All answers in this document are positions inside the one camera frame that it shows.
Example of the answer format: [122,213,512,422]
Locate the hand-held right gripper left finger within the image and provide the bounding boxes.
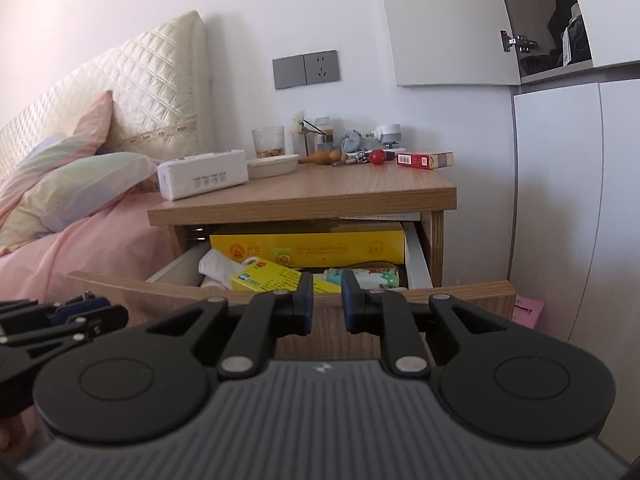
[144,272,316,380]

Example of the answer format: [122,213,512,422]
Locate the grey plush toy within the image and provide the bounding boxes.
[341,130,371,155]

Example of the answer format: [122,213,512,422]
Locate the white plug adapter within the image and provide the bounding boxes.
[367,123,404,150]

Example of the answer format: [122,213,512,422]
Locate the pastel striped pillow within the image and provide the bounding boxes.
[0,151,159,256]

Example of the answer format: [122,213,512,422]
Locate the white tissue pack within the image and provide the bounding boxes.
[156,149,250,202]

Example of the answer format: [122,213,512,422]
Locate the small wooden gourd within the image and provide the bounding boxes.
[298,148,347,166]

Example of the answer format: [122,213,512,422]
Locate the open white cabinet door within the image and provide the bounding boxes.
[374,0,521,88]

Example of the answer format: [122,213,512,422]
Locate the white shallow dish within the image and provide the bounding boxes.
[246,154,300,180]

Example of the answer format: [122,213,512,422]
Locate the white cloth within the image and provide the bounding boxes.
[198,248,241,291]

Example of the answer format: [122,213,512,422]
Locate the floral printed can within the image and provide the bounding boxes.
[322,266,401,292]

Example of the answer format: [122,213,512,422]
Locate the yellow cardboard box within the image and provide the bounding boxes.
[229,256,344,295]

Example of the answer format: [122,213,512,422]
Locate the pink striped pillow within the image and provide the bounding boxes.
[0,90,114,202]

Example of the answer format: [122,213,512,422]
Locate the wooden drawer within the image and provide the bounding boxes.
[66,220,517,362]

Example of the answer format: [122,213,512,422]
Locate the grey wall outlet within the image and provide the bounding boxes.
[303,49,342,85]

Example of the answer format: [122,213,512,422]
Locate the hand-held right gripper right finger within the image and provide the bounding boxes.
[341,269,509,380]

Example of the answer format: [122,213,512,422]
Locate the large yellow gift box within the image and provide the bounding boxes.
[208,229,407,269]

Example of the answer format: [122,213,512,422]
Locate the pink bed cover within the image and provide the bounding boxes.
[0,180,176,313]

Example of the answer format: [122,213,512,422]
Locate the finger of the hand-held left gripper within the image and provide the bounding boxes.
[0,305,130,362]
[0,292,112,335]

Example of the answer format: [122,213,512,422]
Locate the clear drinking glass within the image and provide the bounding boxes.
[251,125,286,160]

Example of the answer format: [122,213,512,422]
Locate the metal door hinge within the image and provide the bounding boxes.
[499,29,540,54]

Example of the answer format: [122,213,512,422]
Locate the dark clothes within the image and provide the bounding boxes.
[519,0,594,76]

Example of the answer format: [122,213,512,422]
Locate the grey wall switch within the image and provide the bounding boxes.
[272,53,307,91]

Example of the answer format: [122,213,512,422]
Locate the cream quilted headboard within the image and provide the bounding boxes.
[0,10,216,181]

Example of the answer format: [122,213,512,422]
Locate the small dried flower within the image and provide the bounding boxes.
[291,109,314,156]

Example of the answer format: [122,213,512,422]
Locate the red cigarette box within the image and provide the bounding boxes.
[397,151,455,168]

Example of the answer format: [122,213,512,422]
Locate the pink paper note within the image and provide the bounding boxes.
[510,293,546,331]

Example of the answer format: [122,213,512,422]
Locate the white wardrobe door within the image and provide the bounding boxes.
[512,82,607,343]
[597,62,640,463]

